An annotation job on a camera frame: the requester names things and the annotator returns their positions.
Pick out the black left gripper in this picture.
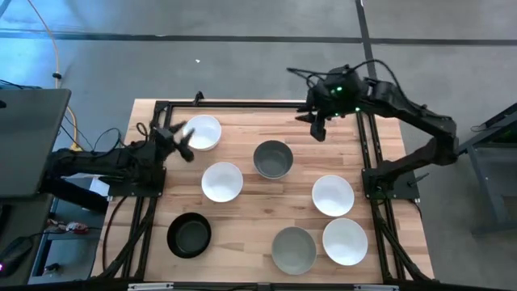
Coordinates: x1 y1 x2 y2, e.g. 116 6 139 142
149 120 196 163

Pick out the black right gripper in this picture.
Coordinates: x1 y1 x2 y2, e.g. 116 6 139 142
296 66 367 143

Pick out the white bowl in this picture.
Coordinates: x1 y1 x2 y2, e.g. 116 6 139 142
310 174 355 217
200 162 244 204
322 217 369 267
183 114 222 152

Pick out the dark grey bowl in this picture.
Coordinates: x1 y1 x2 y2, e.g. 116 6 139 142
253 139 295 180

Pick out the black bowl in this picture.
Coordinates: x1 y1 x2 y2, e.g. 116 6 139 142
166 212 212 259

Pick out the light grey bowl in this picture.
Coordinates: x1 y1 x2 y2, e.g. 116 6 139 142
271 226 317 276

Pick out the white paper sheet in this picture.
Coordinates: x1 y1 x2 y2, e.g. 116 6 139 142
89 177 110 198

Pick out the black desk crossbar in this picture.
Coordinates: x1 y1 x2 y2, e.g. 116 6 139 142
40 173 110 214

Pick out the red and white connector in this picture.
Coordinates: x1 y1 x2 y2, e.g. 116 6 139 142
64 221 90 235

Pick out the dark grey desk top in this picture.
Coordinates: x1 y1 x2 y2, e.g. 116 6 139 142
0 88 73 199

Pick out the dark grey side table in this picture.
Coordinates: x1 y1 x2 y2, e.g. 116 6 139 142
0 192 56 286

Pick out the dark metal workstation stand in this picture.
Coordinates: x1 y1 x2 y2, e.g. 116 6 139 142
445 103 517 238

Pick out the black computer mouse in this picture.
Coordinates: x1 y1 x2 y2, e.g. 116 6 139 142
0 236 36 278

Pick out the black aluminium frame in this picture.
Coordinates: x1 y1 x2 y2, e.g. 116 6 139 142
90 99 435 286

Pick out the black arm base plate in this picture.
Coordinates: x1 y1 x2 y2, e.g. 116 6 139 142
107 167 166 198
362 167 421 200

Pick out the black cable bundle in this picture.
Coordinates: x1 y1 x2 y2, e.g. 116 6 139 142
371 197 433 282
99 196 157 280

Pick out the yellow hanging cable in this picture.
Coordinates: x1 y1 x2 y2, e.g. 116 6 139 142
26 0 80 153

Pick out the silver metal bracket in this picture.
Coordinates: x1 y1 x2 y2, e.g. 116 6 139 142
127 283 174 291
353 284 400 291

